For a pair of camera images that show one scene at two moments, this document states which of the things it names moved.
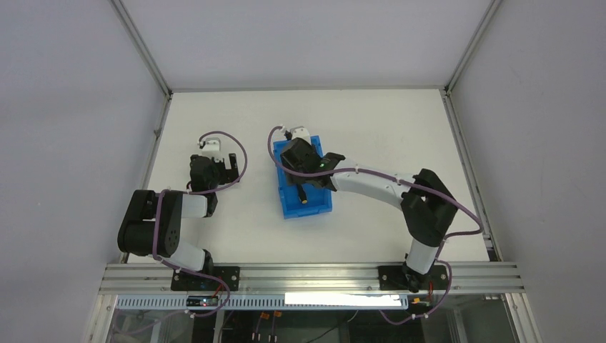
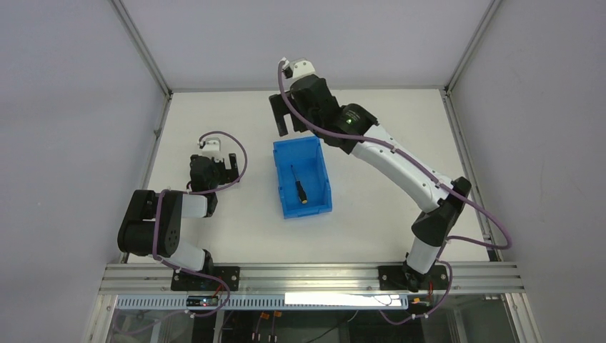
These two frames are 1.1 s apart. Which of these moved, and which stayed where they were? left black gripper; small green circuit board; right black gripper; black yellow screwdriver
Moved: right black gripper
Stayed: black yellow screwdriver; small green circuit board; left black gripper
